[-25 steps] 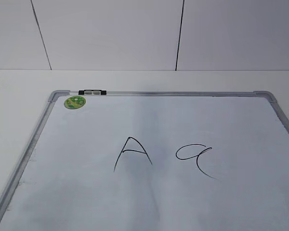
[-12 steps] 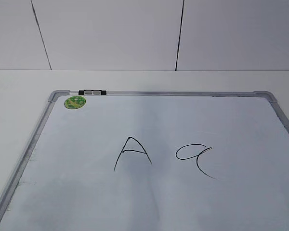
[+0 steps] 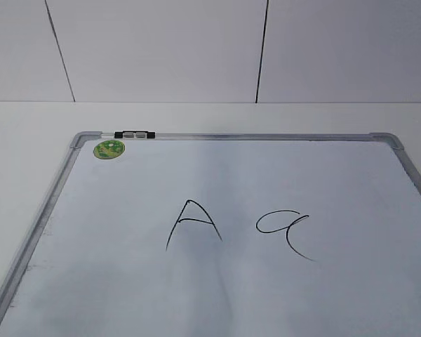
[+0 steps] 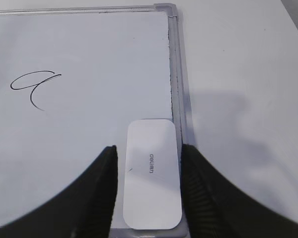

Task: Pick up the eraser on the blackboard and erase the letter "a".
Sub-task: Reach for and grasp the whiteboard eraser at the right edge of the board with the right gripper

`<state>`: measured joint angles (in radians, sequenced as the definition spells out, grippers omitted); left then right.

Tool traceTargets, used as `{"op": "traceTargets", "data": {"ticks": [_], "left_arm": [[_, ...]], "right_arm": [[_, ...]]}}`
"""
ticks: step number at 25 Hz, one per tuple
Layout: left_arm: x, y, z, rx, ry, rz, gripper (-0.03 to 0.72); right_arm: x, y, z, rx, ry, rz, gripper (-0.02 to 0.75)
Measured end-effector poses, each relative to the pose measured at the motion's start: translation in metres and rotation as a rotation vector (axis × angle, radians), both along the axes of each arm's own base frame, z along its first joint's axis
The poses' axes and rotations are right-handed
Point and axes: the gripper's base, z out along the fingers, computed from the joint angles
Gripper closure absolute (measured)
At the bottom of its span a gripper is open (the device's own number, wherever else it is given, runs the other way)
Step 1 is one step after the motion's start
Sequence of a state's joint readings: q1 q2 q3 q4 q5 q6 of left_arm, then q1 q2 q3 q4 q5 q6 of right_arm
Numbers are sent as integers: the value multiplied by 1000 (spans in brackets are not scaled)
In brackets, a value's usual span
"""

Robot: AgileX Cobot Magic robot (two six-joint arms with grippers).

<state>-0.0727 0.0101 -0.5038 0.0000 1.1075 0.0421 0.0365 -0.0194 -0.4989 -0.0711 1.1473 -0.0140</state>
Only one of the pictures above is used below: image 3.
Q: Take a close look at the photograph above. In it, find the black and silver hanger clip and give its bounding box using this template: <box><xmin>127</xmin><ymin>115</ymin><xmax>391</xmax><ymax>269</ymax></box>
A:
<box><xmin>114</xmin><ymin>131</ymin><xmax>156</xmax><ymax>139</ymax></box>

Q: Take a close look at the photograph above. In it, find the white board with aluminium frame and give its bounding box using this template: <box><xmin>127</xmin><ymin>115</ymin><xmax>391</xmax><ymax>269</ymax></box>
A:
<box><xmin>0</xmin><ymin>132</ymin><xmax>421</xmax><ymax>336</ymax></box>

